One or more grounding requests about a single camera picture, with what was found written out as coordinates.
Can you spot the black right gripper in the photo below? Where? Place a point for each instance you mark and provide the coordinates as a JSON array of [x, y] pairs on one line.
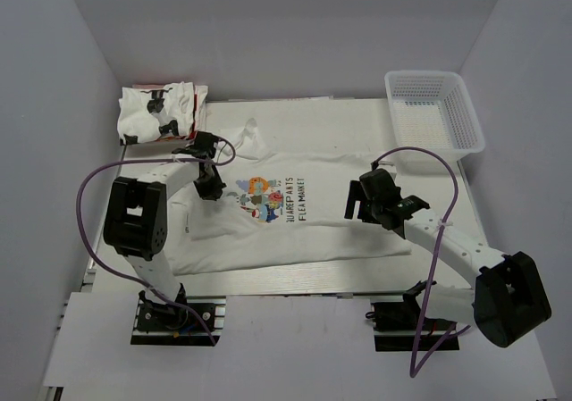
[[357, 192]]

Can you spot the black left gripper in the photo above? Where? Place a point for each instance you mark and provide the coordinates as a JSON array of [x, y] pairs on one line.
[[212, 192]]

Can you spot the white graphic t-shirt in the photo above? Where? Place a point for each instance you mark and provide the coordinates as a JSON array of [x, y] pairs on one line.
[[276, 209]]

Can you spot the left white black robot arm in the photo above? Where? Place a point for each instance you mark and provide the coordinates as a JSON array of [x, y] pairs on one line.
[[136, 221]]

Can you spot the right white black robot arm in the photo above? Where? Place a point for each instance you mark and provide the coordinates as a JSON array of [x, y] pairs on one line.
[[505, 298]]

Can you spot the folded white robot-print t-shirt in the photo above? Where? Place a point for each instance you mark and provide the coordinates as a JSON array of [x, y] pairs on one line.
[[130, 108]]

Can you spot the white plastic mesh basket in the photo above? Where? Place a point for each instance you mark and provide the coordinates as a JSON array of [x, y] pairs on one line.
[[433, 110]]

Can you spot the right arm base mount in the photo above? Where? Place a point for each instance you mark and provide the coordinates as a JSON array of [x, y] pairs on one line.
[[394, 323]]

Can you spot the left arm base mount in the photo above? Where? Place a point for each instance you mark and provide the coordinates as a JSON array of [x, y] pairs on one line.
[[164, 325]]

